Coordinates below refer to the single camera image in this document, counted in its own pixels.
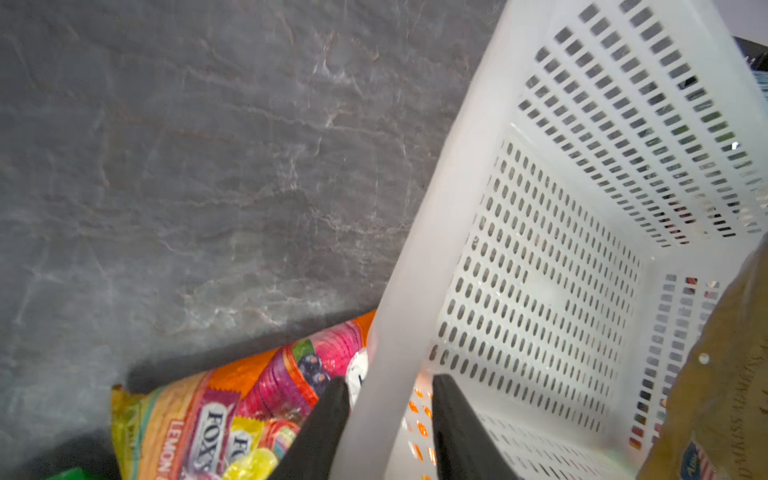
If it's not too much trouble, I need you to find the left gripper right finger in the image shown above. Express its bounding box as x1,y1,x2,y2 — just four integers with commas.
432,374,518,480

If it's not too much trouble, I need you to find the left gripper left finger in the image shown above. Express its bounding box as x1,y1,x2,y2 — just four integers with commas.
268,377,350,480

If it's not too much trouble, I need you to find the gold red candy bag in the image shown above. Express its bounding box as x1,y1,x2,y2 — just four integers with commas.
637,242,767,479

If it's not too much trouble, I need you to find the white plastic perforated basket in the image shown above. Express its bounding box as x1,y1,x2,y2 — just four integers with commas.
331,1,767,479

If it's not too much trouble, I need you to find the orange Fox's candy bag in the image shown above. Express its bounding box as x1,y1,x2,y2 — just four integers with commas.
111,312,375,479

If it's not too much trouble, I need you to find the green Fox's candy bag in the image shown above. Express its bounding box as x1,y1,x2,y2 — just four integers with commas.
44,467,104,480

